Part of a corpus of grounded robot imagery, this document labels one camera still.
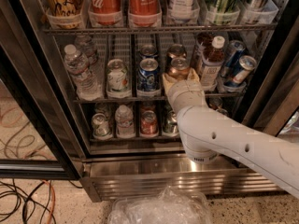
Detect clear water bottle behind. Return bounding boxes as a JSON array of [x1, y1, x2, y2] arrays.
[[75, 35, 100, 75]]

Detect red bull can behind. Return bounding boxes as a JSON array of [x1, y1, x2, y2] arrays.
[[220, 40, 246, 77]]

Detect green striped can top shelf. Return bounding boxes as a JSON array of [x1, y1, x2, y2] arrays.
[[205, 0, 239, 25]]

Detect clear water bottle front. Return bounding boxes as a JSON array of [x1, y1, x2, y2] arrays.
[[64, 44, 102, 101]]

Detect red can bottom shelf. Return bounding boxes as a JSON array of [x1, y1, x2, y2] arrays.
[[141, 110, 158, 135]]

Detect white label juice bottle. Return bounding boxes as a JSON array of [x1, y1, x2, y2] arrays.
[[197, 35, 225, 89]]

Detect silver can bottom shelf left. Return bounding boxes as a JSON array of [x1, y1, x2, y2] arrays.
[[92, 113, 111, 139]]

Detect red coca cola can left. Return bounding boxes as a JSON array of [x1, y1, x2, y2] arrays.
[[89, 0, 122, 27]]

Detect orange gold can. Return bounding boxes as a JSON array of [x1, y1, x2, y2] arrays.
[[166, 44, 187, 63], [167, 58, 190, 80]]

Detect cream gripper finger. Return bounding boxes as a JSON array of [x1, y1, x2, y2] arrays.
[[187, 68, 200, 82], [163, 73, 175, 93]]

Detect red coca cola can right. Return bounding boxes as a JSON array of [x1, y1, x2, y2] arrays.
[[129, 0, 159, 27]]

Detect orange cable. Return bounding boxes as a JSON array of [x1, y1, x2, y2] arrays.
[[41, 179, 57, 224]]

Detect orange gold can behind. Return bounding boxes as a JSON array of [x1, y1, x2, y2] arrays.
[[166, 44, 187, 63]]

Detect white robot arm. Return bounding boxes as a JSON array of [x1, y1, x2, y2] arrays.
[[162, 69, 299, 198]]

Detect blue can behind middle shelf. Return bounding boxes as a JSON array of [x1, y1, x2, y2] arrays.
[[139, 44, 158, 60]]

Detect copper can behind bottom shelf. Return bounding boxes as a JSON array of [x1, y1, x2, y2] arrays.
[[208, 97, 222, 110]]

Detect clear water bottle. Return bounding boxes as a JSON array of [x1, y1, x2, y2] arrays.
[[75, 35, 100, 75], [64, 44, 102, 101]]

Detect yellow can top shelf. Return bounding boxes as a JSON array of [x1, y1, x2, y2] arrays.
[[41, 0, 86, 30]]

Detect red bull can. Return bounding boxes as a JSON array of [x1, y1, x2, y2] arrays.
[[224, 55, 257, 87], [220, 40, 246, 77]]

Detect open glass fridge door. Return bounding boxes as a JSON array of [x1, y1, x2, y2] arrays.
[[0, 0, 86, 180]]

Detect stainless steel fridge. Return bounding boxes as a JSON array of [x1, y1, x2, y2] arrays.
[[12, 0, 299, 203]]

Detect clear plastic bag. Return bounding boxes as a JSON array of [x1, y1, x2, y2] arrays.
[[107, 186, 212, 224]]

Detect white green can middle shelf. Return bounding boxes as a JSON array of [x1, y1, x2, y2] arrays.
[[107, 59, 128, 92]]

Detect red coca cola can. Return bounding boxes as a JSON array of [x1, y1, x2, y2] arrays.
[[129, 0, 159, 27], [89, 0, 122, 27]]

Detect juice bottle behind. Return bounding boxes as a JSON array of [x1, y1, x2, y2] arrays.
[[191, 32, 213, 71]]

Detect small water bottle bottom shelf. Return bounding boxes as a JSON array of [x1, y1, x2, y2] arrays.
[[115, 105, 135, 138]]

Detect black cables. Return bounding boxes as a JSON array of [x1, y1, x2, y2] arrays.
[[0, 178, 57, 224]]

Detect red bull can front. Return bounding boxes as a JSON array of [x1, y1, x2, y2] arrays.
[[224, 55, 257, 87]]

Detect white label bottle top shelf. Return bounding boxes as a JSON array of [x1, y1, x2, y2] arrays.
[[169, 0, 195, 22]]

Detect silver green can bottom shelf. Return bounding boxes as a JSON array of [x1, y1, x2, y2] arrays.
[[163, 110, 178, 135]]

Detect orange gold can front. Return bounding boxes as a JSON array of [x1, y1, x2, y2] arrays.
[[167, 58, 190, 80]]

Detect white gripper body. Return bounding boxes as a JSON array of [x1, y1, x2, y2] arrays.
[[166, 80, 207, 114]]

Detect blue can front middle shelf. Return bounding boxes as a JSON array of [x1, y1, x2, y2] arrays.
[[138, 58, 159, 91]]

